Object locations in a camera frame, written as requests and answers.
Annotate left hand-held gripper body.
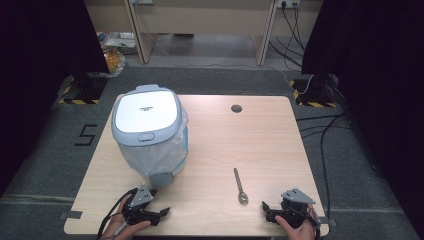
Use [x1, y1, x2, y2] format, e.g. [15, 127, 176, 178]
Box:
[121, 182, 159, 226]

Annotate white wall power socket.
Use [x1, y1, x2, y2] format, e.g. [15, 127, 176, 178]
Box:
[277, 0, 301, 10]

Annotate person's left hand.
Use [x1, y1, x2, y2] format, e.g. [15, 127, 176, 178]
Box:
[100, 194, 152, 240]

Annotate black power cables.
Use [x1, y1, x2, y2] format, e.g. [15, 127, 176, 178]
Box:
[268, 2, 307, 72]

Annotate black floor cables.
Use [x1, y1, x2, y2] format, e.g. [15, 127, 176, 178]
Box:
[295, 112, 355, 221]

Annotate person's right hand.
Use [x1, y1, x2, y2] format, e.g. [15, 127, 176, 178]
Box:
[274, 204, 318, 240]

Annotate translucent white bin liner bag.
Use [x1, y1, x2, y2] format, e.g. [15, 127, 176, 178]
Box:
[117, 107, 190, 178]

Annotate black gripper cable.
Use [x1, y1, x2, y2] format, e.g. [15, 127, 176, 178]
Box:
[96, 187, 138, 240]

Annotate dark curtain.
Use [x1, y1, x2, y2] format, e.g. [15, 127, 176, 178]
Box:
[0, 0, 110, 198]
[301, 0, 424, 240]

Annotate white cable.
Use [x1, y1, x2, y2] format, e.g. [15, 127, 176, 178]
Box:
[266, 64, 316, 96]

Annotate grey tape strip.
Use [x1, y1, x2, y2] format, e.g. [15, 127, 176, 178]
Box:
[59, 210, 84, 221]
[317, 216, 338, 228]

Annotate pile of clear packaging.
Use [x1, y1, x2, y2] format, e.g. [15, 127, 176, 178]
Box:
[95, 31, 138, 56]

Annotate black stand base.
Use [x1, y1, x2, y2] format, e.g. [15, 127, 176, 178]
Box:
[73, 72, 109, 101]
[294, 73, 338, 105]

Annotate blue white lidded trash can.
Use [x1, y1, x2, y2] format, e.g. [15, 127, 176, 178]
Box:
[110, 83, 190, 188]

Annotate beige wooden desk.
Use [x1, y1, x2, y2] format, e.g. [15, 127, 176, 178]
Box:
[83, 0, 325, 66]

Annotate clear bag with yellow contents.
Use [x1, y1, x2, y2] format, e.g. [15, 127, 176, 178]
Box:
[102, 45, 129, 79]

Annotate metal fork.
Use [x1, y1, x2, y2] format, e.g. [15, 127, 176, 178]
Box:
[232, 167, 250, 206]

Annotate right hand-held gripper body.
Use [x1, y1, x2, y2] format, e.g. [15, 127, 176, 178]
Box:
[279, 188, 322, 230]

